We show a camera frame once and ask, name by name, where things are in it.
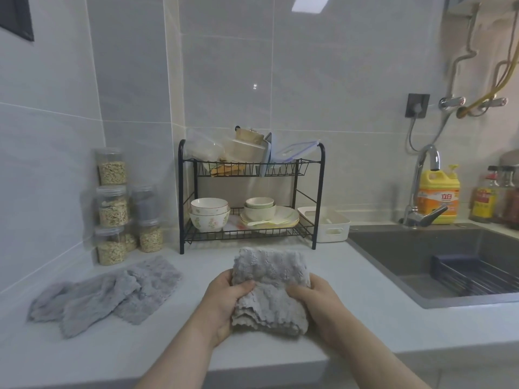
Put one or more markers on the black wall socket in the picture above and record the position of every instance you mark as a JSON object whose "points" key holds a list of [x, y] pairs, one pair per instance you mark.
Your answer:
{"points": [[417, 104]]}

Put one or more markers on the cream bowl green rim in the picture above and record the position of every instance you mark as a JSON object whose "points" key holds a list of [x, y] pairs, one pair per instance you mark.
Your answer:
{"points": [[260, 214]]}

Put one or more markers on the clear empty jar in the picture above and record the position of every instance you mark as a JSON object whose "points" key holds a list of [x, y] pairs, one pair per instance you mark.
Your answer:
{"points": [[144, 204]]}

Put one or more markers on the yellow detergent bottle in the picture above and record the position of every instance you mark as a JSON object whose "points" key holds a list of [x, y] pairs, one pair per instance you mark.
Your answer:
{"points": [[440, 198]]}

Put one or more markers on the person's right forearm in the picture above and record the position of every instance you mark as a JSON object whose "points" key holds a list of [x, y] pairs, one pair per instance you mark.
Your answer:
{"points": [[377, 360]]}

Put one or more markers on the grey blue container lid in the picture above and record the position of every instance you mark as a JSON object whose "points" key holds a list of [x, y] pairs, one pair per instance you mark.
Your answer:
{"points": [[266, 153]]}

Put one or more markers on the grey corrugated pipe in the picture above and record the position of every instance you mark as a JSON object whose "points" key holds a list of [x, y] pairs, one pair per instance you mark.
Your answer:
{"points": [[453, 76], [495, 80]]}

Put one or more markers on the sauce bottle yellow label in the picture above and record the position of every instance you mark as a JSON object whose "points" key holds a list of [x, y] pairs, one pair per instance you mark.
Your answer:
{"points": [[483, 202]]}

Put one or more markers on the chrome water valve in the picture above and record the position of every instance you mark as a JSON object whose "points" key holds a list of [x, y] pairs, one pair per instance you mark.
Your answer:
{"points": [[494, 102], [452, 102]]}

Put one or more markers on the small cream bowl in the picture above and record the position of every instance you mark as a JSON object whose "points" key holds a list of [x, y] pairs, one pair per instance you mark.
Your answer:
{"points": [[260, 202]]}

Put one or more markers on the white floral bowl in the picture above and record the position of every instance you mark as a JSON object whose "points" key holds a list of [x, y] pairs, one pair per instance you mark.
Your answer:
{"points": [[209, 223]]}

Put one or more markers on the person's right hand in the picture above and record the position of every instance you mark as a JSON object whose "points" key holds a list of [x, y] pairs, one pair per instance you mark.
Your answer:
{"points": [[326, 316]]}

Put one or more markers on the stainless steel pot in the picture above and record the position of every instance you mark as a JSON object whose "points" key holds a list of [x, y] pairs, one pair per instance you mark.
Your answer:
{"points": [[511, 157]]}

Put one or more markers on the yellow orange cloth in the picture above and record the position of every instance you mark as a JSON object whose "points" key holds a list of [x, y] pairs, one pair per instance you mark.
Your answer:
{"points": [[225, 170]]}

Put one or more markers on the white bowl red rim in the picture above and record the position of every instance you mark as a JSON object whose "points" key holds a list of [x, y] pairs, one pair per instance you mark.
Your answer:
{"points": [[209, 205]]}

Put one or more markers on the grey wall cabinet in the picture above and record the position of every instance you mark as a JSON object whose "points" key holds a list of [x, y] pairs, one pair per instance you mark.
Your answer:
{"points": [[16, 14]]}

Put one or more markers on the pale yellow plate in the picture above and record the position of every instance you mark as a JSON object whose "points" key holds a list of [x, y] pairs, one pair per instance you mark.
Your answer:
{"points": [[292, 223]]}

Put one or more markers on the cream plate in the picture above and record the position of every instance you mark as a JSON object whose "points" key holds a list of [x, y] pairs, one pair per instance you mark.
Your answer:
{"points": [[288, 216]]}

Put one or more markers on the grey kitchen sink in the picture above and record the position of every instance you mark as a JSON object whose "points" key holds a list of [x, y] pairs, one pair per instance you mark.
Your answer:
{"points": [[389, 255]]}

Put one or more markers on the chrome kitchen faucet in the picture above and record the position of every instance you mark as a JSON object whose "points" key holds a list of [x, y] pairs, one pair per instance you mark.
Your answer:
{"points": [[433, 153]]}

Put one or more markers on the dark blue sink rack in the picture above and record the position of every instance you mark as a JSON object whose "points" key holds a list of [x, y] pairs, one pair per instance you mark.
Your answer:
{"points": [[450, 261]]}

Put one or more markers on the grey fluffy towel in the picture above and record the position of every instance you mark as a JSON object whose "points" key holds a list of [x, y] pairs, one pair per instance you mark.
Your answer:
{"points": [[134, 287], [275, 267]]}

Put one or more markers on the person's left forearm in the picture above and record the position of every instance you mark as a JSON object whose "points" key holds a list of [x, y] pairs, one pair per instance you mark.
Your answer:
{"points": [[178, 360]]}

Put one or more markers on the white red printed mat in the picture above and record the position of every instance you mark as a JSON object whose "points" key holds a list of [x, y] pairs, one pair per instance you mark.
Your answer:
{"points": [[237, 226]]}

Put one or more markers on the white plastic basket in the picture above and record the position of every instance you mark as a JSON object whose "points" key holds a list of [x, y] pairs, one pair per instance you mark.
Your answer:
{"points": [[332, 234]]}

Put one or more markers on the person's left hand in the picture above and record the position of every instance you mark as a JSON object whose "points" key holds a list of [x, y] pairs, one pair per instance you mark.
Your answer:
{"points": [[221, 307]]}

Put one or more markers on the clear lid blue rim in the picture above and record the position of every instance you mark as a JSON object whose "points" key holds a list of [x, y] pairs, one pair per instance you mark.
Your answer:
{"points": [[296, 151]]}

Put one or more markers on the cream plastic spoon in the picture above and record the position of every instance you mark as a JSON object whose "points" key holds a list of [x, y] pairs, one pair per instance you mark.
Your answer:
{"points": [[259, 223]]}

